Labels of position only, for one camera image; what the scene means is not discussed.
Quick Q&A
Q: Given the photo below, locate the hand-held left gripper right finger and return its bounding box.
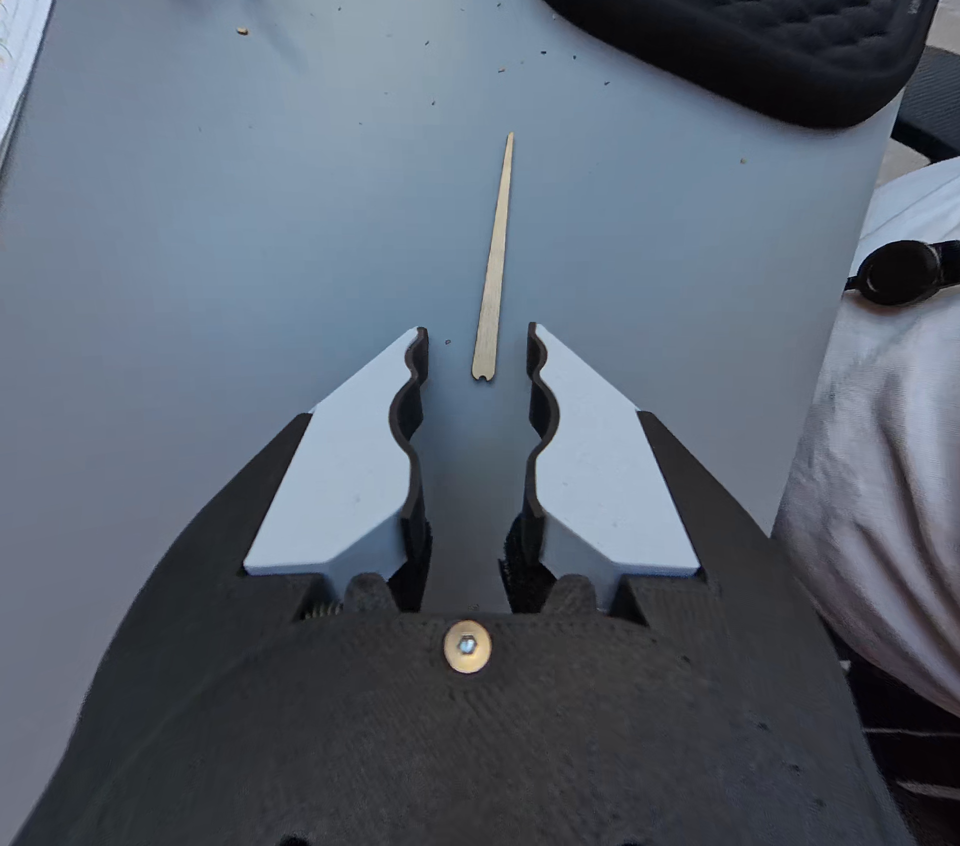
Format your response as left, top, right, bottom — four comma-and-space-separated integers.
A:
501, 321, 702, 588

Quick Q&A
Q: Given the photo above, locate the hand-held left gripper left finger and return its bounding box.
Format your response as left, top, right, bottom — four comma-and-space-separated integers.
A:
242, 326, 432, 588

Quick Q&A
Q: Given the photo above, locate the person's white shirt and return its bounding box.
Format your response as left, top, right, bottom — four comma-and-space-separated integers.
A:
772, 156, 960, 716

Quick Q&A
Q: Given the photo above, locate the black round clip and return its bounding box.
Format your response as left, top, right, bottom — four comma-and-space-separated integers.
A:
843, 239, 960, 307

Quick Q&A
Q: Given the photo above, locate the white instruction booklet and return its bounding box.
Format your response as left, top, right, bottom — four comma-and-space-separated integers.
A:
0, 0, 69, 176

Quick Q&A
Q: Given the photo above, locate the thin pointed wooden stick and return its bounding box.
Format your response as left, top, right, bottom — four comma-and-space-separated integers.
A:
471, 131, 516, 384

